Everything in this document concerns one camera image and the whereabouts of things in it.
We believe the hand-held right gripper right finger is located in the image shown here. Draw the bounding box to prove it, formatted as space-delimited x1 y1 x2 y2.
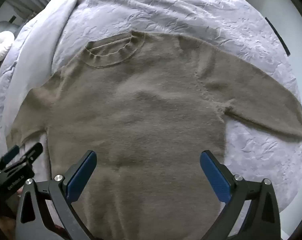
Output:
200 150 281 240

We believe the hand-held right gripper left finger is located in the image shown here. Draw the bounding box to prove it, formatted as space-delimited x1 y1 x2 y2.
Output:
15 150 98 240

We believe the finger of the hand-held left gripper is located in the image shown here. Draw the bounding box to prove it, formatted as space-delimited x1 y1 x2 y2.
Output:
0 145 20 168
5 142 44 173

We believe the taupe knit sweater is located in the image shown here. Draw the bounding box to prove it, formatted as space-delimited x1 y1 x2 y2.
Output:
6 30 302 240

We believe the white round cushion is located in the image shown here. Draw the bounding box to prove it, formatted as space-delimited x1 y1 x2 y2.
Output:
0 31 15 63

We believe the lavender embossed blanket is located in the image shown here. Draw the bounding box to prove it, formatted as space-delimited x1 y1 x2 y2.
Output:
0 0 302 240

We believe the black wall strip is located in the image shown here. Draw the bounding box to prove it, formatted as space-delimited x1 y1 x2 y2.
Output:
265 17 291 56

